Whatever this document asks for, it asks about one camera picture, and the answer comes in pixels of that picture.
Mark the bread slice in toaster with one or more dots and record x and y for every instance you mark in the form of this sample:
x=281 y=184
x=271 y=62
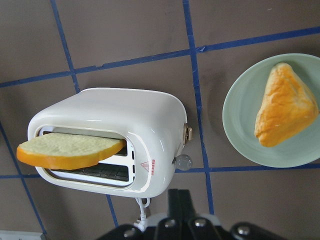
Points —
x=62 y=151

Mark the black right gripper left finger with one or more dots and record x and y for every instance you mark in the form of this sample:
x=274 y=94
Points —
x=174 y=206

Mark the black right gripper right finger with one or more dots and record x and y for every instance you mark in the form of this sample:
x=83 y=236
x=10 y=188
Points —
x=186 y=204

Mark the white two-slot toaster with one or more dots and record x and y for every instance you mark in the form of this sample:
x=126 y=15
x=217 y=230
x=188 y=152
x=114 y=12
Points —
x=153 y=124

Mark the triangular golden bread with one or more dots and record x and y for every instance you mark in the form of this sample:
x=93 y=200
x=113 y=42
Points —
x=288 y=107

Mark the light green round plate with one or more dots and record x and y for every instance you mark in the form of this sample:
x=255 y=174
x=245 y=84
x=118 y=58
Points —
x=243 y=101

